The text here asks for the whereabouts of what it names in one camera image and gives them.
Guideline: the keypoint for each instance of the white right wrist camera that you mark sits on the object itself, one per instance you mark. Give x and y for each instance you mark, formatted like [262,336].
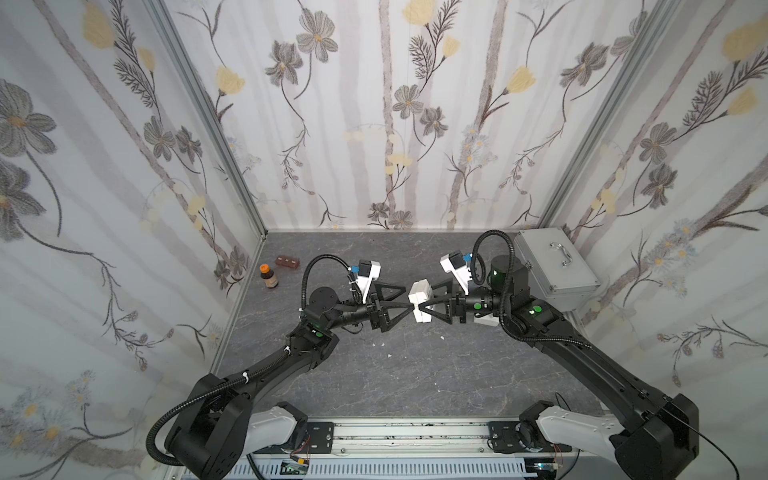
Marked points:
[457,264]

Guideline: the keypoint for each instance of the white slotted cable duct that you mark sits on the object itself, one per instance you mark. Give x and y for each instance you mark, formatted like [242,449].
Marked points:
[403,468]

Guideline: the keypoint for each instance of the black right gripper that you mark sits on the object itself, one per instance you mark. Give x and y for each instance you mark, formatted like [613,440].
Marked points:
[458,302]

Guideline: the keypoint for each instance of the white bow gift box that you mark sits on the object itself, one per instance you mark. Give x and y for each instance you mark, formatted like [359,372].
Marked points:
[420,292]

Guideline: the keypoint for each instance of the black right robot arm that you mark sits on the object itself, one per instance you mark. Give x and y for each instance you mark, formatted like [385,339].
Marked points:
[659,435]

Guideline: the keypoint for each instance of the aluminium mounting rail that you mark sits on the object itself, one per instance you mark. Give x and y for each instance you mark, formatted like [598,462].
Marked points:
[408,433]

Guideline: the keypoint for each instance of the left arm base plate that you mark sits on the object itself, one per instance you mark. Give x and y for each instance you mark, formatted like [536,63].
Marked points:
[311,438]

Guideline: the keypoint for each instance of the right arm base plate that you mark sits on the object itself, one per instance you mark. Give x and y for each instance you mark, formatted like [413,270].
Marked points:
[510,437]

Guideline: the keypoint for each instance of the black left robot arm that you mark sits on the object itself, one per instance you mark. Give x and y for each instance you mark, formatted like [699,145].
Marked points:
[206,433]

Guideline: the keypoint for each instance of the brown bottle orange cap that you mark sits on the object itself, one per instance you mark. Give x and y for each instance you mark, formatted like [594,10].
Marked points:
[268,276]

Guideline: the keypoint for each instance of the silver aluminium first aid case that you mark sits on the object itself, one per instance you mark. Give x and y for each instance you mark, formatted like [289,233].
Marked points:
[557,272]

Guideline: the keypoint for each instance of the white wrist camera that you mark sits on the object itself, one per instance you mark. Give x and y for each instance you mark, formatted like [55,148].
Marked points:
[457,264]
[365,273]

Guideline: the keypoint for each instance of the small brown block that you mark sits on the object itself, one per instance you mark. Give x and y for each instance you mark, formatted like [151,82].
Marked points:
[287,262]

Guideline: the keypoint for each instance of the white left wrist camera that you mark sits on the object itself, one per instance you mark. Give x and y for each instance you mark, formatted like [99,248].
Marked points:
[365,273]

